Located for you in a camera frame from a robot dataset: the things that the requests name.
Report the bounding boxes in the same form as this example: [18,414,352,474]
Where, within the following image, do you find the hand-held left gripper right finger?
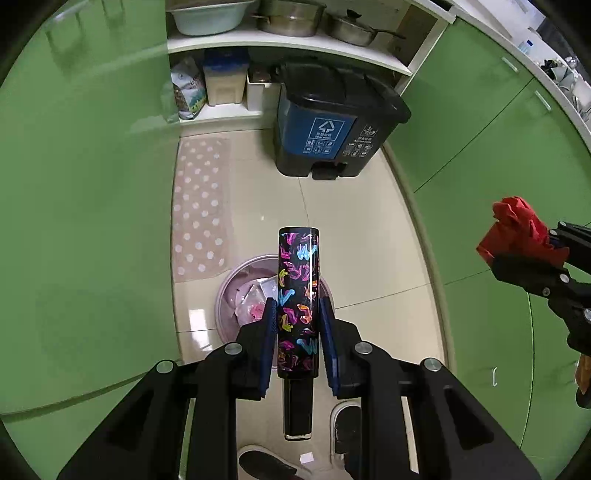
[318,295,541,480]

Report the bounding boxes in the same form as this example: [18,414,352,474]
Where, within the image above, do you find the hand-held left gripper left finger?
[58,298,280,480]

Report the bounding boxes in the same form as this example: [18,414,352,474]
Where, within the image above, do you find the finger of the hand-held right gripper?
[547,220,591,271]
[489,249,591,334]

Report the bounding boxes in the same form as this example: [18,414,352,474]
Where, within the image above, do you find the black bottle with colourful print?
[276,226,320,441]

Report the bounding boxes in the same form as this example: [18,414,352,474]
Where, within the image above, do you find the red cloth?
[476,196,571,266]

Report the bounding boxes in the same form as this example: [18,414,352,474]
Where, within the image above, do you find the person's right hand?
[574,356,591,393]

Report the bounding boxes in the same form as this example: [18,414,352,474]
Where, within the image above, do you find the pink plastic wrapper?
[235,300,269,326]

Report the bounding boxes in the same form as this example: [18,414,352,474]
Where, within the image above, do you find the pink polka-dot floor mat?
[172,137,233,281]

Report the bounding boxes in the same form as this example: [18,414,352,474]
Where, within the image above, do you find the green kitchen cabinet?
[0,0,182,462]
[383,14,591,455]

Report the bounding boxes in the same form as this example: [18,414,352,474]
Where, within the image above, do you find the stacked white dishes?
[542,54,591,123]

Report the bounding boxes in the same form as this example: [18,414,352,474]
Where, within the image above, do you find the clear plastic bottle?
[517,27,544,56]

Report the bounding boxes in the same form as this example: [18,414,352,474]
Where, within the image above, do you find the black blue pedal bin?
[272,61,413,181]

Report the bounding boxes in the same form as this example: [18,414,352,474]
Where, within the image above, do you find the white storage box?
[246,65,282,112]

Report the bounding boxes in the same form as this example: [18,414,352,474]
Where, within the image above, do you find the white container with blue lid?
[202,48,250,107]

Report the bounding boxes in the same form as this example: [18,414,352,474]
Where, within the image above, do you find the printed plastic bag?
[170,58,208,121]

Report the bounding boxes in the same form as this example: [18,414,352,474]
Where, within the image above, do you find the white open shelf unit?
[164,0,458,139]

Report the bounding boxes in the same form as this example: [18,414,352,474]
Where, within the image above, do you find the steel saucepan with lid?
[323,9,407,48]

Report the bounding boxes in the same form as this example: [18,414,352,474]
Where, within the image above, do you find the steel stockpot with glass lid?
[252,0,328,38]

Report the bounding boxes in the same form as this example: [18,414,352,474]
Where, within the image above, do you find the light blue plastic basin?
[166,0,259,37]

